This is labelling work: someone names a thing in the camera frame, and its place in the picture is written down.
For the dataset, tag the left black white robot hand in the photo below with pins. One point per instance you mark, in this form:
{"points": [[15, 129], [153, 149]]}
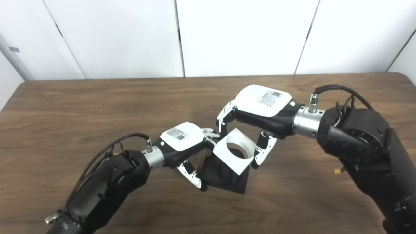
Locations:
{"points": [[182, 136]]}

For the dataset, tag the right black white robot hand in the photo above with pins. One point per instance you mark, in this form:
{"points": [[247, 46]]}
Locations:
{"points": [[256, 102]]}

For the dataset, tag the white square piece with hole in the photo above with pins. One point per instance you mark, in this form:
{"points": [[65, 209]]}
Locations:
{"points": [[224, 156]]}

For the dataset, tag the black peg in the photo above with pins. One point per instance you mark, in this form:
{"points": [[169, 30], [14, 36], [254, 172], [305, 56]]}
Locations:
{"points": [[224, 180]]}

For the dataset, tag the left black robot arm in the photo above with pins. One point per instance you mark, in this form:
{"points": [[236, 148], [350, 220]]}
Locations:
{"points": [[104, 188]]}

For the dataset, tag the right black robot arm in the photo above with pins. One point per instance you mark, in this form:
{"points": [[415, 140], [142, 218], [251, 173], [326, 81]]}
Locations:
{"points": [[357, 139]]}

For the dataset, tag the small grey wall label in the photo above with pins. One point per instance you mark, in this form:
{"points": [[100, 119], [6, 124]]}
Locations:
{"points": [[14, 49]]}

